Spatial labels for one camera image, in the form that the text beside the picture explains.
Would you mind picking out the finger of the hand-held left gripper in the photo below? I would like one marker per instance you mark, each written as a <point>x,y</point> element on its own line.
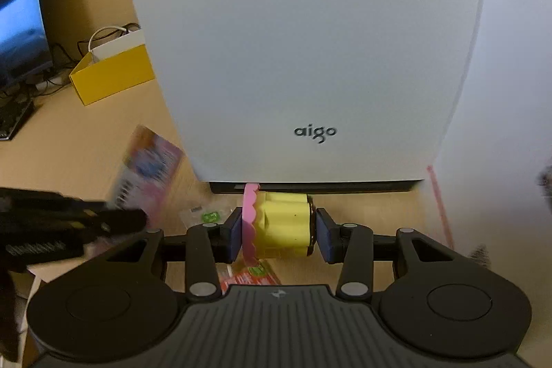
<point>125,221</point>

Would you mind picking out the pink printed packet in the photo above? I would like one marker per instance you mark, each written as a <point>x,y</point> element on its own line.
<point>149,165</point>

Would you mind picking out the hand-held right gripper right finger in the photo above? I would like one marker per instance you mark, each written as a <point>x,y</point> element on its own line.
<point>325,241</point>

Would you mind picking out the white computer case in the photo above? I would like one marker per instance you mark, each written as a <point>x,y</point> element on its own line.
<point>302,49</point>

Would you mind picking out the white power strip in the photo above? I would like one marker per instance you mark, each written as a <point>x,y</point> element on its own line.
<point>47,83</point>

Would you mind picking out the black keyboard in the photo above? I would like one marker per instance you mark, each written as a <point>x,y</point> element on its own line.
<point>13,118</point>

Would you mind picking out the red snack packet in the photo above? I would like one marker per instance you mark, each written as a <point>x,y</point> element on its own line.
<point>246,279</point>

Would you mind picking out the clear packet with green label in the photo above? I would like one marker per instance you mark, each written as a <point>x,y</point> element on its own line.
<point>202,216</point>

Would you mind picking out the white printed carton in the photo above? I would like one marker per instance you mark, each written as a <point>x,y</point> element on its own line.
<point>496,135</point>

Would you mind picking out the black monitor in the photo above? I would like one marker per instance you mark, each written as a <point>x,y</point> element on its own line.
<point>21,27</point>

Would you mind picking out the yellow cardboard box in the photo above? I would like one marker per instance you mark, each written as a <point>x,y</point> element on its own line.
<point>112,79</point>

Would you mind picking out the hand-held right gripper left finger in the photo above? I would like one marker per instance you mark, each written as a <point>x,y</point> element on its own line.
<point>235,235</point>

